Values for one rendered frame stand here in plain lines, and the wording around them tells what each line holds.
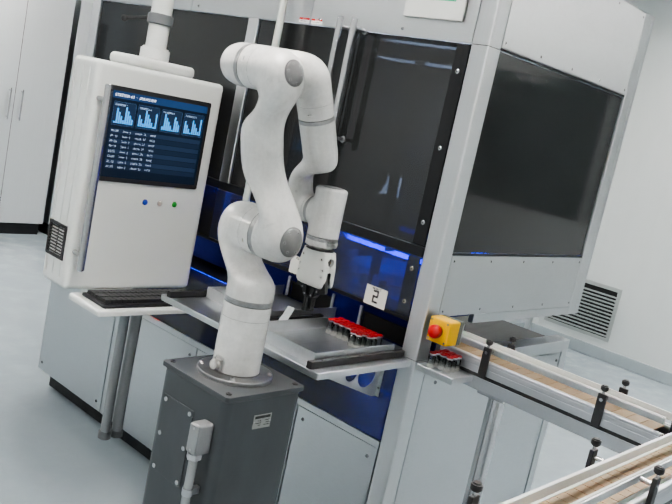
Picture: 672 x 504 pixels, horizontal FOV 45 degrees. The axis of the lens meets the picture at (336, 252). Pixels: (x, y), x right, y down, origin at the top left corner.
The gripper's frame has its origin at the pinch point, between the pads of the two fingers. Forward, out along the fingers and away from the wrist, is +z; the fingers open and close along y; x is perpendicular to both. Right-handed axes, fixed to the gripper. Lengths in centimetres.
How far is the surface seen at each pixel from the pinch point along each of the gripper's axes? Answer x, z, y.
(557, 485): 18, 7, -86
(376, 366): -20.9, 15.7, -10.9
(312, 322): -25.2, 13.2, 19.6
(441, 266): -39.0, -13.7, -12.4
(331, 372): -2.2, 15.6, -10.9
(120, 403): -18, 71, 99
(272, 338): -0.1, 13.5, 10.7
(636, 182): -497, -45, 127
